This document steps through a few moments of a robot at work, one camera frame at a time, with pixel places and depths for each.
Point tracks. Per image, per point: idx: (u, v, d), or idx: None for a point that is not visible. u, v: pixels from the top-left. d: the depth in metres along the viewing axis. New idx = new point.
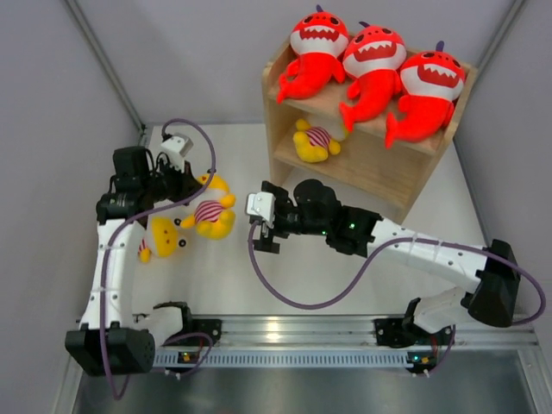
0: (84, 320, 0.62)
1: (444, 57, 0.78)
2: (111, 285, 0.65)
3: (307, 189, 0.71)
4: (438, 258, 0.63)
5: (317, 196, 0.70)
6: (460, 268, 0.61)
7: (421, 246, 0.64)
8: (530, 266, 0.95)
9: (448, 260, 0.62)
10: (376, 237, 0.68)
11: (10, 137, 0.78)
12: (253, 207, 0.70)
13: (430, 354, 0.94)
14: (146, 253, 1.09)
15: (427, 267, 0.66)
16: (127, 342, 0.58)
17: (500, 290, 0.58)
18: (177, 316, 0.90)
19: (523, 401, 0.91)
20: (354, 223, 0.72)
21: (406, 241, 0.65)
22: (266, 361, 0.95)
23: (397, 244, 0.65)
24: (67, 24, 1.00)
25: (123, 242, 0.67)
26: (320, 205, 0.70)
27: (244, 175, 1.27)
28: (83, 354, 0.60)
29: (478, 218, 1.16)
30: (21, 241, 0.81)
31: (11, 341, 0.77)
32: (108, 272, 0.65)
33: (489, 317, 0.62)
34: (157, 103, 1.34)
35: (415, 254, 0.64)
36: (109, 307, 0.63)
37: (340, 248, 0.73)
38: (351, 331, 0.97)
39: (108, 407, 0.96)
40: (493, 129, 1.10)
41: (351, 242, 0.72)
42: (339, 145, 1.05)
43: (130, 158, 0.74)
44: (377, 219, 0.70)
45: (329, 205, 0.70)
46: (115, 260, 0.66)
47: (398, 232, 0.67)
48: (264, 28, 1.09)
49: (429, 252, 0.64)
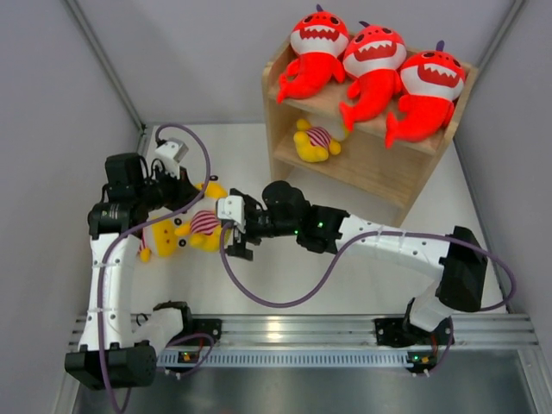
0: (83, 342, 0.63)
1: (444, 57, 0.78)
2: (109, 305, 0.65)
3: (273, 191, 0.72)
4: (403, 248, 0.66)
5: (285, 197, 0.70)
6: (423, 257, 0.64)
7: (386, 238, 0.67)
8: (530, 266, 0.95)
9: (413, 249, 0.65)
10: (343, 235, 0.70)
11: (10, 137, 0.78)
12: (222, 210, 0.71)
13: (430, 354, 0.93)
14: (146, 253, 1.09)
15: (396, 259, 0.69)
16: (128, 364, 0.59)
17: (461, 273, 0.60)
18: (177, 316, 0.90)
19: (523, 401, 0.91)
20: (322, 222, 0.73)
21: (372, 235, 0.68)
22: (266, 361, 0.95)
23: (364, 239, 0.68)
24: (67, 23, 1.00)
25: (118, 258, 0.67)
26: (288, 206, 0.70)
27: (244, 175, 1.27)
28: (84, 374, 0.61)
29: (478, 217, 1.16)
30: (22, 241, 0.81)
31: (11, 341, 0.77)
32: (104, 291, 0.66)
33: (457, 304, 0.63)
34: (157, 103, 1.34)
35: (381, 246, 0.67)
36: (107, 327, 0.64)
37: (311, 247, 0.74)
38: (351, 330, 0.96)
39: (107, 406, 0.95)
40: (493, 129, 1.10)
41: (321, 241, 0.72)
42: (339, 145, 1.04)
43: (124, 166, 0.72)
44: (343, 216, 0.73)
45: (297, 206, 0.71)
46: (110, 277, 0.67)
47: (363, 227, 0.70)
48: (264, 28, 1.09)
49: (395, 243, 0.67)
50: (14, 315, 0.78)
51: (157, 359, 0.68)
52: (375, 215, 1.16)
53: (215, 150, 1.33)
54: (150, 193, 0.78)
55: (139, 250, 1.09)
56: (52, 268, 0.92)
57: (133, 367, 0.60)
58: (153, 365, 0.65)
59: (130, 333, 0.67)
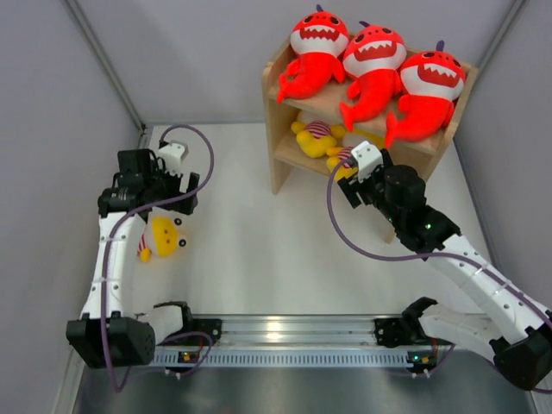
0: (84, 311, 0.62)
1: (444, 57, 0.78)
2: (113, 276, 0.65)
3: (399, 171, 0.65)
4: (496, 297, 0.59)
5: (408, 181, 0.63)
6: (511, 316, 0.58)
7: (486, 279, 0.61)
8: (530, 266, 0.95)
9: (504, 303, 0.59)
10: (446, 247, 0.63)
11: (10, 138, 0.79)
12: (358, 151, 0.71)
13: (430, 354, 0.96)
14: (146, 253, 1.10)
15: (480, 300, 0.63)
16: (128, 334, 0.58)
17: (540, 354, 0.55)
18: (177, 314, 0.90)
19: (524, 402, 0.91)
20: (430, 223, 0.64)
21: (472, 265, 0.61)
22: (266, 361, 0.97)
23: (461, 264, 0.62)
24: (67, 24, 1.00)
25: (124, 234, 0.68)
26: (405, 191, 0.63)
27: (243, 174, 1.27)
28: (84, 346, 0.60)
29: (479, 217, 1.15)
30: (21, 242, 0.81)
31: (11, 341, 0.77)
32: (109, 263, 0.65)
33: (511, 373, 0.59)
34: (155, 103, 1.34)
35: (475, 281, 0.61)
36: (109, 297, 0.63)
37: (406, 241, 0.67)
38: (351, 330, 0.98)
39: (106, 407, 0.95)
40: (493, 130, 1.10)
41: (417, 239, 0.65)
42: (342, 126, 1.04)
43: (134, 155, 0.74)
44: (454, 231, 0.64)
45: (414, 197, 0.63)
46: (116, 253, 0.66)
47: (468, 253, 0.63)
48: (264, 28, 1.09)
49: (491, 287, 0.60)
50: (14, 316, 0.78)
51: (153, 342, 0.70)
52: (371, 224, 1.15)
53: (215, 151, 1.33)
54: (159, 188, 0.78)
55: (139, 249, 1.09)
56: (52, 269, 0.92)
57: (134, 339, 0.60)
58: (151, 343, 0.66)
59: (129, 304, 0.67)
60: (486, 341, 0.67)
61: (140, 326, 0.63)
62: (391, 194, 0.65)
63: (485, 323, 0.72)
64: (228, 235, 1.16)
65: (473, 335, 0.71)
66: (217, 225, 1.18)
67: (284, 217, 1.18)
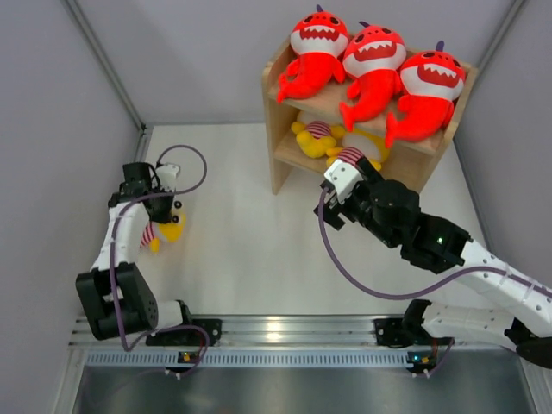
0: (94, 265, 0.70)
1: (444, 57, 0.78)
2: (121, 238, 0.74)
3: (385, 190, 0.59)
4: (526, 300, 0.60)
5: (401, 201, 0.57)
6: (546, 315, 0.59)
7: (512, 284, 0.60)
8: (530, 266, 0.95)
9: (536, 304, 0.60)
10: (467, 260, 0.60)
11: (10, 138, 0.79)
12: (331, 172, 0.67)
13: (430, 354, 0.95)
14: (156, 242, 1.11)
15: (506, 303, 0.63)
16: (134, 276, 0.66)
17: None
18: (177, 307, 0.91)
19: (525, 402, 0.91)
20: (441, 236, 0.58)
21: (498, 273, 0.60)
22: (266, 361, 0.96)
23: (486, 274, 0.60)
24: (68, 25, 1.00)
25: (131, 214, 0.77)
26: (403, 212, 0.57)
27: (244, 175, 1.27)
28: (92, 297, 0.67)
29: (478, 218, 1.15)
30: (22, 241, 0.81)
31: (11, 341, 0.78)
32: (118, 231, 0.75)
33: (537, 359, 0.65)
34: (155, 102, 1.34)
35: (503, 289, 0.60)
36: (117, 253, 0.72)
37: (417, 260, 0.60)
38: (351, 330, 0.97)
39: (107, 407, 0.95)
40: (493, 130, 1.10)
41: (430, 255, 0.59)
42: (342, 126, 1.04)
43: (139, 166, 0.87)
44: (465, 237, 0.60)
45: (413, 213, 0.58)
46: (124, 225, 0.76)
47: (488, 260, 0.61)
48: (264, 28, 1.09)
49: (519, 292, 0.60)
50: (14, 315, 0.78)
51: (157, 309, 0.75)
52: None
53: (215, 151, 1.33)
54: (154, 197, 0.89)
55: (147, 241, 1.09)
56: (52, 268, 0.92)
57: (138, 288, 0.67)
58: (154, 308, 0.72)
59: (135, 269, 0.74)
60: (500, 333, 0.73)
61: (144, 283, 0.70)
62: (382, 216, 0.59)
63: (491, 314, 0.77)
64: (228, 235, 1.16)
65: (484, 329, 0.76)
66: (216, 225, 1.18)
67: (283, 217, 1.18)
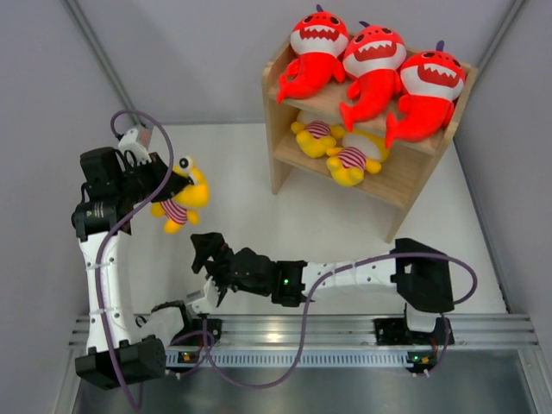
0: (90, 345, 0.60)
1: (444, 57, 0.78)
2: (111, 304, 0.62)
3: (241, 262, 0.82)
4: (358, 279, 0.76)
5: (254, 267, 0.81)
6: (377, 280, 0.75)
7: (341, 275, 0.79)
8: (529, 266, 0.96)
9: (367, 277, 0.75)
10: (307, 284, 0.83)
11: (10, 138, 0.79)
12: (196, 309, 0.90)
13: (430, 354, 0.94)
14: (194, 213, 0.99)
15: (360, 289, 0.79)
16: (141, 357, 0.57)
17: (415, 286, 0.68)
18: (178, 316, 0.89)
19: (523, 401, 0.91)
20: (288, 279, 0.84)
21: (329, 277, 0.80)
22: (266, 361, 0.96)
23: (323, 283, 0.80)
24: (68, 24, 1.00)
25: (112, 257, 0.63)
26: (259, 273, 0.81)
27: (244, 176, 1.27)
28: (97, 377, 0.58)
29: (478, 217, 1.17)
30: (21, 241, 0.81)
31: (10, 340, 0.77)
32: (103, 291, 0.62)
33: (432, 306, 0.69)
34: (154, 102, 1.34)
35: (340, 282, 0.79)
36: (113, 327, 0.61)
37: (287, 304, 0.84)
38: (352, 331, 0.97)
39: (107, 407, 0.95)
40: (492, 131, 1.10)
41: (293, 297, 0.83)
42: (342, 126, 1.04)
43: (101, 160, 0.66)
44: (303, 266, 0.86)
45: (266, 271, 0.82)
46: (108, 278, 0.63)
47: (322, 270, 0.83)
48: (264, 28, 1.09)
49: (349, 277, 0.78)
50: (13, 315, 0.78)
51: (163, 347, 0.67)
52: (370, 224, 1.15)
53: (215, 150, 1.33)
54: (134, 188, 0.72)
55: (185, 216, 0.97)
56: (52, 268, 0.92)
57: (147, 362, 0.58)
58: (164, 354, 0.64)
59: (137, 329, 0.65)
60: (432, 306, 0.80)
61: (148, 342, 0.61)
62: (248, 281, 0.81)
63: None
64: (228, 235, 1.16)
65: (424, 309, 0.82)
66: (216, 226, 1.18)
67: (284, 217, 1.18)
